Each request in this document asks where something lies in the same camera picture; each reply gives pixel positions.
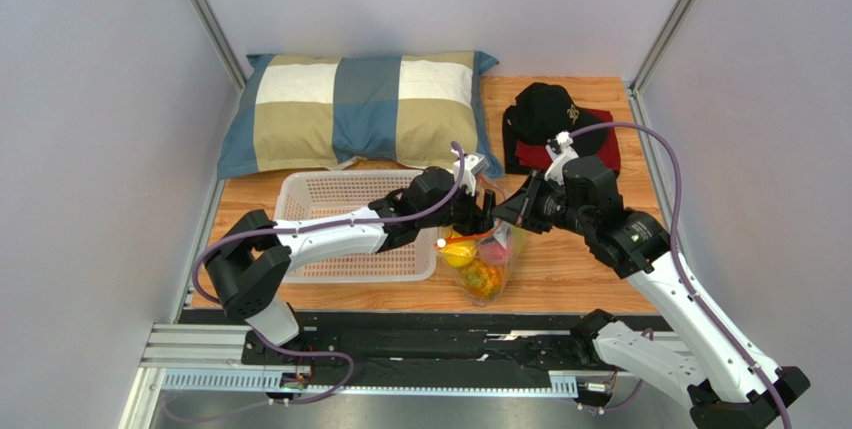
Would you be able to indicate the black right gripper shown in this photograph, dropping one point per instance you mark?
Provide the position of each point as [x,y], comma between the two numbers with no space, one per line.
[525,202]

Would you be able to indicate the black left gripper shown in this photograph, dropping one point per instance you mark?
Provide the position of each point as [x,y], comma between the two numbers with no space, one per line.
[477,222]

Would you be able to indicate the pink fake peach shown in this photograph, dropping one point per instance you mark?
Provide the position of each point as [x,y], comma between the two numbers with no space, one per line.
[496,253]

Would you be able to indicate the clear zip top bag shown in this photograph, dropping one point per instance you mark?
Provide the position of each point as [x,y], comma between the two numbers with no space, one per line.
[502,231]

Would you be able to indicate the yellow fake orange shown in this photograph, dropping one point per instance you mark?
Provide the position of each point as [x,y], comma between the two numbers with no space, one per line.
[456,250]

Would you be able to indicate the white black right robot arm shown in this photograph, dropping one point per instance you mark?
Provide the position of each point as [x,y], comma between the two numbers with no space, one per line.
[724,381]

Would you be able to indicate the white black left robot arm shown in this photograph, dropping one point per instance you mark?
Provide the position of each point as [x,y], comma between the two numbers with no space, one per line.
[247,266]

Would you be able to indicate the orange fake pineapple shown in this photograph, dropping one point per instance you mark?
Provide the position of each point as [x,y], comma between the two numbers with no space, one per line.
[482,281]

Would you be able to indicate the folded dark red cloth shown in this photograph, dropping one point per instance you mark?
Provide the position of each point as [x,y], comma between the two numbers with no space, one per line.
[524,153]

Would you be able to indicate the black baseball cap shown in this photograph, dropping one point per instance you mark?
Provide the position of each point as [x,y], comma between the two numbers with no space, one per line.
[552,115]

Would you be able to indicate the white perforated plastic basket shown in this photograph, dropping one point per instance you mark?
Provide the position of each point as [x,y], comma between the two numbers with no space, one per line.
[316,194]

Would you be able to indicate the checkered blue beige pillow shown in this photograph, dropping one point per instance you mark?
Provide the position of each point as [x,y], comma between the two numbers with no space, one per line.
[299,112]

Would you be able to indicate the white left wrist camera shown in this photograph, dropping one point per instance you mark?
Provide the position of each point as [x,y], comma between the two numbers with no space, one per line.
[467,169]

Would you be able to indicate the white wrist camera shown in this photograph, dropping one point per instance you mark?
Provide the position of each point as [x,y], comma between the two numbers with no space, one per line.
[561,152]
[467,169]

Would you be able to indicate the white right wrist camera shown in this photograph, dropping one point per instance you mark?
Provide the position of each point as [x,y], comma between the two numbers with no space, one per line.
[561,152]

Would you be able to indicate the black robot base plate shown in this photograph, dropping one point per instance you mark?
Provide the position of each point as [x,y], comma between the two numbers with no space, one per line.
[431,349]

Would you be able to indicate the aluminium frame rail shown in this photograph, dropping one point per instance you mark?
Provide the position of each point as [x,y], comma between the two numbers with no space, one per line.
[229,358]

